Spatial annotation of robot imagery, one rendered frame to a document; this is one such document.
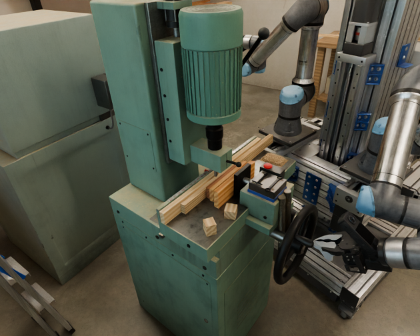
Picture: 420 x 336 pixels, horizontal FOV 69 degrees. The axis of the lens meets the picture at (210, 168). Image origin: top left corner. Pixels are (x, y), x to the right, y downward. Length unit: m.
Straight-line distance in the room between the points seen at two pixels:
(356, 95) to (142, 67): 0.96
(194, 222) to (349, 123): 0.92
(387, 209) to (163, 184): 0.76
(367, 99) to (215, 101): 0.90
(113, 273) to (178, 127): 1.31
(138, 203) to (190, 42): 0.70
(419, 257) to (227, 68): 0.65
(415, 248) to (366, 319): 1.17
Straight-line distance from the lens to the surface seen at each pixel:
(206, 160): 1.08
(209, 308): 1.30
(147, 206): 1.27
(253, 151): 1.31
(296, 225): 0.98
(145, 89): 1.04
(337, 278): 1.82
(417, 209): 0.91
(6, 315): 2.23
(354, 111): 1.58
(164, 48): 0.98
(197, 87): 0.91
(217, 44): 0.86
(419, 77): 1.05
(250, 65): 1.70
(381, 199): 0.90
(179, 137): 1.06
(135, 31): 0.99
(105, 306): 2.01
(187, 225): 1.02
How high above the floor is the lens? 1.62
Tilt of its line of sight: 34 degrees down
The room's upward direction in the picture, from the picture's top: 3 degrees counter-clockwise
